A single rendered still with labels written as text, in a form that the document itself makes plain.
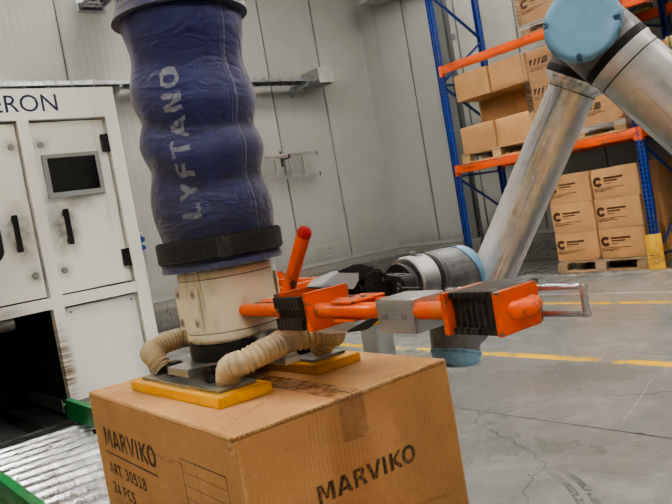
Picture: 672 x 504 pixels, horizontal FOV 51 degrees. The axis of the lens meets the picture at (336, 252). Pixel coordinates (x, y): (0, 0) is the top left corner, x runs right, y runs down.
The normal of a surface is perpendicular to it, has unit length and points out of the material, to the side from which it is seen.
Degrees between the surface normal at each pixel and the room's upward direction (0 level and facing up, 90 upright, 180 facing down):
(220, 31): 103
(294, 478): 90
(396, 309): 90
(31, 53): 90
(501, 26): 90
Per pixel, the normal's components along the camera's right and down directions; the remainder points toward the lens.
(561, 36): -0.51, 0.04
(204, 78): 0.37, -0.22
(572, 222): -0.76, 0.21
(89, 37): 0.62, -0.07
